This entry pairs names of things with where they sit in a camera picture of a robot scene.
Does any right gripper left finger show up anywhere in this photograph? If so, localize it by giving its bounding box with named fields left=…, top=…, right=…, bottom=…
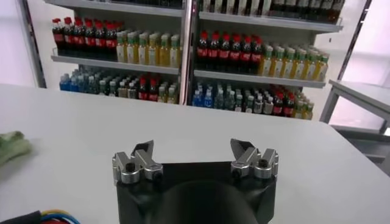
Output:
left=112, top=139, right=164, bottom=185

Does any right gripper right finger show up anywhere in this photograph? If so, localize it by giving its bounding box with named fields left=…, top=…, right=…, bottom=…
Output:
left=230, top=138, right=280, bottom=180

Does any light green T-shirt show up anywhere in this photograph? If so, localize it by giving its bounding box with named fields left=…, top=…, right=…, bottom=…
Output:
left=0, top=130, right=33, bottom=167

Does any small red label dark bottle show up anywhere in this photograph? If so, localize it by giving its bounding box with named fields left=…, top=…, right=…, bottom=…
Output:
left=283, top=93, right=295, bottom=117
left=148, top=79, right=159, bottom=102
left=137, top=77, right=149, bottom=101
left=273, top=93, right=284, bottom=116

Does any small dark green bottle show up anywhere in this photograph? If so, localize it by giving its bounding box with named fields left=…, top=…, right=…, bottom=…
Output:
left=224, top=91, right=235, bottom=111
left=213, top=89, right=225, bottom=110
left=88, top=75, right=99, bottom=94
left=78, top=75, right=89, bottom=94

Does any blue water bottle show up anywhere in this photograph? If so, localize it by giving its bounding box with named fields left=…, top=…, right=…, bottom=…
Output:
left=191, top=89, right=204, bottom=107
left=69, top=75, right=79, bottom=93
left=59, top=74, right=70, bottom=91
left=203, top=90, right=214, bottom=108

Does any metal drinks shelf rack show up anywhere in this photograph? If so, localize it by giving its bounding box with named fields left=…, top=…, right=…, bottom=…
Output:
left=44, top=0, right=191, bottom=106
left=187, top=0, right=345, bottom=121

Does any yellow juice bottle green cap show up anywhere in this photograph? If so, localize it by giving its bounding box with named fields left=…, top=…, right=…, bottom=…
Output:
left=127, top=32, right=138, bottom=64
left=138, top=32, right=149, bottom=65
left=116, top=31, right=127, bottom=63
left=305, top=52, right=318, bottom=81
left=259, top=45, right=274, bottom=77
left=149, top=33, right=160, bottom=66
left=272, top=47, right=284, bottom=78
left=316, top=54, right=330, bottom=82
left=294, top=50, right=307, bottom=80
left=282, top=48, right=296, bottom=79
left=170, top=34, right=182, bottom=68
left=160, top=33, right=171, bottom=67

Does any red cap cola bottle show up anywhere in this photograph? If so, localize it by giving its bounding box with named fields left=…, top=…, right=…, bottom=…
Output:
left=51, top=18, right=63, bottom=55
left=252, top=37, right=263, bottom=75
left=230, top=33, right=241, bottom=73
left=83, top=18, right=95, bottom=57
left=105, top=21, right=118, bottom=60
left=219, top=32, right=230, bottom=72
left=62, top=16, right=74, bottom=55
left=94, top=20, right=106, bottom=58
left=241, top=35, right=252, bottom=74
left=208, top=31, right=219, bottom=71
left=196, top=30, right=208, bottom=70
left=73, top=17, right=85, bottom=56

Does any beige label tea bottle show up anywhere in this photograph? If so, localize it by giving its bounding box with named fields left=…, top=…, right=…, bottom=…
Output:
left=283, top=0, right=296, bottom=18
left=272, top=0, right=284, bottom=18

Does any grey label tea bottle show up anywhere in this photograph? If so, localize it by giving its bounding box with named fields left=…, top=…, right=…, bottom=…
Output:
left=295, top=0, right=308, bottom=19
left=307, top=0, right=320, bottom=21
left=319, top=0, right=332, bottom=22
left=331, top=0, right=345, bottom=24

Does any white table grey frame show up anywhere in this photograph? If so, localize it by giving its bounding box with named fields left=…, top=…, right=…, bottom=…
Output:
left=319, top=79, right=390, bottom=177

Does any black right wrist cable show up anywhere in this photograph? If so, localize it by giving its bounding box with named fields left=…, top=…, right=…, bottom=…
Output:
left=0, top=209, right=82, bottom=224

